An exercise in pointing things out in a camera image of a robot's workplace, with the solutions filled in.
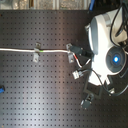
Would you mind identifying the grey connector with wires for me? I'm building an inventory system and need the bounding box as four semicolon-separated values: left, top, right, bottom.
72;59;91;79

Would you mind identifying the grey cable clip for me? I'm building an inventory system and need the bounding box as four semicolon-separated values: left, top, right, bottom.
33;42;41;63
66;43;74;63

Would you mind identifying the blue cable top edge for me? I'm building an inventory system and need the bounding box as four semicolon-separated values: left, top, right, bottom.
87;0;96;14

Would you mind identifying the white cable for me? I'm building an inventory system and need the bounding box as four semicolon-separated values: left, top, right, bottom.
0;48;71;54

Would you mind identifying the blue object at left edge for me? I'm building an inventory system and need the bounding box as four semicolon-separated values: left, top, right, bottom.
0;86;4;93

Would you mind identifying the right grey cable clip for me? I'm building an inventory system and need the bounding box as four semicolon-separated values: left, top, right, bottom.
66;43;74;63

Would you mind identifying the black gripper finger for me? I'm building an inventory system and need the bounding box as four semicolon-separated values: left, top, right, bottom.
69;46;93;56

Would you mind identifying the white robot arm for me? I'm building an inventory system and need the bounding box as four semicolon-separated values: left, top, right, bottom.
70;5;128;109

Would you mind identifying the left grey cable clip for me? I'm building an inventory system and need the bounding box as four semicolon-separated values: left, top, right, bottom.
33;42;41;63

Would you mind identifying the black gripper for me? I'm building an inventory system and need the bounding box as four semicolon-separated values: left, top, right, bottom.
81;73;103;109

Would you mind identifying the black perforated breadboard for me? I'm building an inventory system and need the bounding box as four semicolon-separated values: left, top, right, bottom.
0;10;128;128

